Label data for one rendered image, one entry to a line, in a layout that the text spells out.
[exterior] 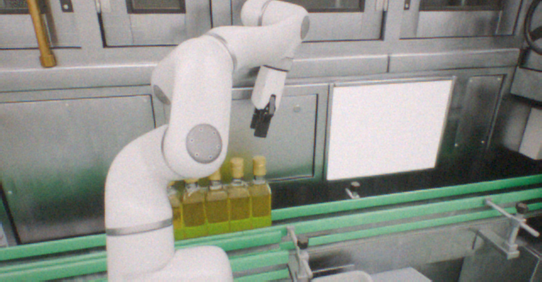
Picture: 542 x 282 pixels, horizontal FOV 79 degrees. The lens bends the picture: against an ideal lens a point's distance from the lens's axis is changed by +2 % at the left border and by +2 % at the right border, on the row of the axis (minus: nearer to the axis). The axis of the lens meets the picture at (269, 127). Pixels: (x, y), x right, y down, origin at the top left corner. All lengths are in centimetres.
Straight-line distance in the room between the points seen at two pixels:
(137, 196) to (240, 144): 54
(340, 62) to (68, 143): 79
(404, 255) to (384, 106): 47
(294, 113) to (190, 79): 57
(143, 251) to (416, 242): 87
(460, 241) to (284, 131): 67
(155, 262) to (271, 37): 39
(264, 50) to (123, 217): 35
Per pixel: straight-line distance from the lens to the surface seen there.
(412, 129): 117
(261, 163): 84
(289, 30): 61
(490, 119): 142
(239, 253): 93
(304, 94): 95
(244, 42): 58
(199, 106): 43
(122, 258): 47
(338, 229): 100
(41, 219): 117
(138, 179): 49
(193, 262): 47
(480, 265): 167
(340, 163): 109
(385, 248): 110
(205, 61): 45
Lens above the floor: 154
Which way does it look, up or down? 21 degrees down
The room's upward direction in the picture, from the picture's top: straight up
